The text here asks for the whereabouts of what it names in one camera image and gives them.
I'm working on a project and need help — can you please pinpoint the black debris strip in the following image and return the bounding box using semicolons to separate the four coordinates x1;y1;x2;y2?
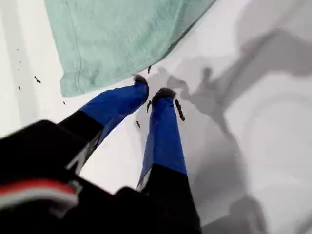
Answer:
174;98;186;121

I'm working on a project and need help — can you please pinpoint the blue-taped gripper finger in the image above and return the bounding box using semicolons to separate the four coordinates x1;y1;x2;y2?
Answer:
56;75;150;169
136;87;203;234

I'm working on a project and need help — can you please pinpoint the pale green T-shirt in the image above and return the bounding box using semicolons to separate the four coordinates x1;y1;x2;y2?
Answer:
43;0;217;98

